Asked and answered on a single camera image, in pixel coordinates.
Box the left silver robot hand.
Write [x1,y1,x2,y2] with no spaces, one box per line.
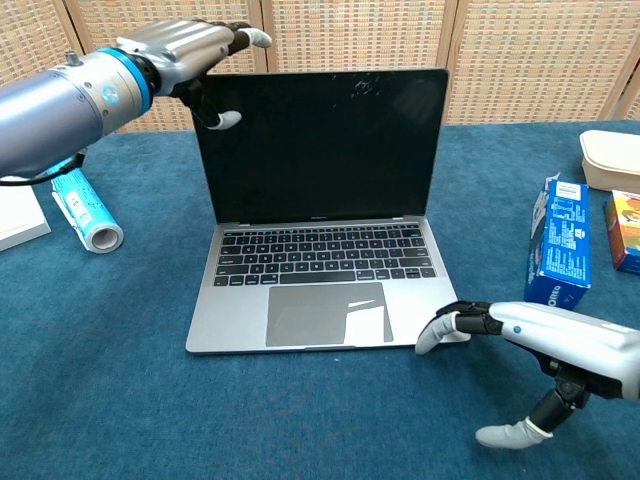
[115,18,274,131]

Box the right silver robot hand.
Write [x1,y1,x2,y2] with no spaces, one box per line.
[414,299,640,450]

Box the blue cling film roll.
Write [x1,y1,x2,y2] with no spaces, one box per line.
[51,168,125,255]

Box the beige lidded food container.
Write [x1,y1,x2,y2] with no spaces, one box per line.
[579,130,640,194]

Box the orange printed box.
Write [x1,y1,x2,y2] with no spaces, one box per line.
[603,189,640,275]

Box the silver laptop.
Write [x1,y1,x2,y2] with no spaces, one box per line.
[184,67,474,355]

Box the blue felt table cover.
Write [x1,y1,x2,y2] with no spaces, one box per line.
[0,118,640,480]

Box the woven bamboo folding screen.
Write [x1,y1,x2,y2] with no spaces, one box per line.
[0,0,640,136]

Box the blue Oreo cookie box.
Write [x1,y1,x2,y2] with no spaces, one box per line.
[523,172,593,311]

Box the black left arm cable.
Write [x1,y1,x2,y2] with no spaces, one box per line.
[0,149,87,187]

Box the white flat box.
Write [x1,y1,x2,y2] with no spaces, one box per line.
[0,182,53,253]

